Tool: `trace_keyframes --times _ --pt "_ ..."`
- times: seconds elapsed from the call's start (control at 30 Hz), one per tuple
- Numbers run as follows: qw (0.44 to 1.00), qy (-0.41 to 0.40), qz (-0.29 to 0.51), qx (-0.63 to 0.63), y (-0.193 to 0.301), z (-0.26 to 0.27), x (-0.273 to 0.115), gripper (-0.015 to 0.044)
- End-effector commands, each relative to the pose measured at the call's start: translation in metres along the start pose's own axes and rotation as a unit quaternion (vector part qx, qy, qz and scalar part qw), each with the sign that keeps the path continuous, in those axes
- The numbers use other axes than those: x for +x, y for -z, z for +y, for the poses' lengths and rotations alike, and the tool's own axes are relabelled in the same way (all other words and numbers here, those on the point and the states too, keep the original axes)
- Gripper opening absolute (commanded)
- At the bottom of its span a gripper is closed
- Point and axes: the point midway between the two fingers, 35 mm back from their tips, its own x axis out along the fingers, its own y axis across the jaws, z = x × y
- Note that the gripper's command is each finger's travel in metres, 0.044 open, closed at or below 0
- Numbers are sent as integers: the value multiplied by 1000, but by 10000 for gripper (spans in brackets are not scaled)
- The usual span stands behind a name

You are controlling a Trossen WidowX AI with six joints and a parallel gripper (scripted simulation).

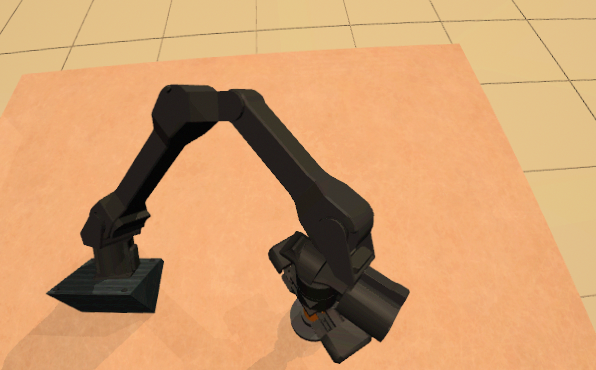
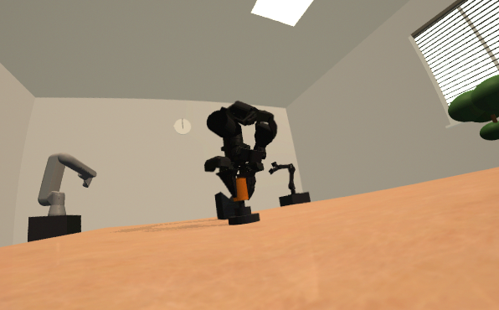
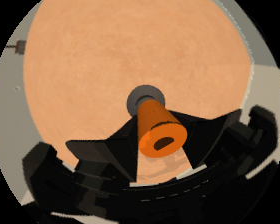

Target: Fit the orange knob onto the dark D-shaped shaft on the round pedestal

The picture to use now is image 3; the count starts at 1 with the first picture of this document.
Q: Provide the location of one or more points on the orange knob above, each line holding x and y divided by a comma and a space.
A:
160, 134

